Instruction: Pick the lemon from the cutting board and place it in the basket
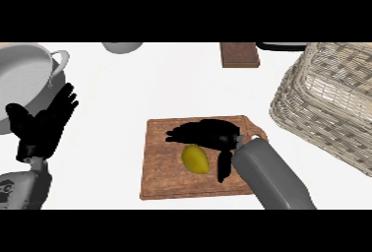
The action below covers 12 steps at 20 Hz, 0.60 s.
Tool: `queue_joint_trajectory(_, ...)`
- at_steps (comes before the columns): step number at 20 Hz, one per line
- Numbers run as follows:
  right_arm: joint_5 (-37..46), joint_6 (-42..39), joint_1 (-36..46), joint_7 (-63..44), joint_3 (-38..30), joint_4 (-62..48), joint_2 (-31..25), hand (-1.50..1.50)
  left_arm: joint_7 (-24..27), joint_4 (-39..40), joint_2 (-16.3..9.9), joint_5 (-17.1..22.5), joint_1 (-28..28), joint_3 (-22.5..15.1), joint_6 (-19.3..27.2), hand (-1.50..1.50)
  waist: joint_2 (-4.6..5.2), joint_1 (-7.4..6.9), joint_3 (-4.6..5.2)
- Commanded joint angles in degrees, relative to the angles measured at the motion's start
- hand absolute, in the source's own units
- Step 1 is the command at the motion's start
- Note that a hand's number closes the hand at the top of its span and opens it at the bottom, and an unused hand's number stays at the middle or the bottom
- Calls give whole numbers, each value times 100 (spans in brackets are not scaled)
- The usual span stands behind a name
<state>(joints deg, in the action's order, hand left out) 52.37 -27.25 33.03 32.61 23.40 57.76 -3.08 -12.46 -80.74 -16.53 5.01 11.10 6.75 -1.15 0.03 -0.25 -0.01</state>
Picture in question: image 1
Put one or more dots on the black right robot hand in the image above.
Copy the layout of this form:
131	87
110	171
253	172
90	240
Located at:
208	133

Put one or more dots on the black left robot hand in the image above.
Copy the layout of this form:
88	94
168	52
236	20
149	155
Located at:
45	123

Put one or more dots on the grey metal pot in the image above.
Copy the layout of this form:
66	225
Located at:
23	78

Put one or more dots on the pale wicker basket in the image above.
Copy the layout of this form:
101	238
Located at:
329	108

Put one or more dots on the yellow lemon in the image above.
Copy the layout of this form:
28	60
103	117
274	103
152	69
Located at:
194	159

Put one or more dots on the dark brown wooden block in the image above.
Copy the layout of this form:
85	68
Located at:
239	54

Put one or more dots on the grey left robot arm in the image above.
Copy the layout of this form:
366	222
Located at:
22	187

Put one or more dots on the black rimmed appliance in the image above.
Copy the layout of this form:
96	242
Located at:
280	46

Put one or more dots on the grey round bowl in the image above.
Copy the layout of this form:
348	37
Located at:
121	47

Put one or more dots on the brown wooden cutting board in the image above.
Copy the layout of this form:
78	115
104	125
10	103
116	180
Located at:
168	177

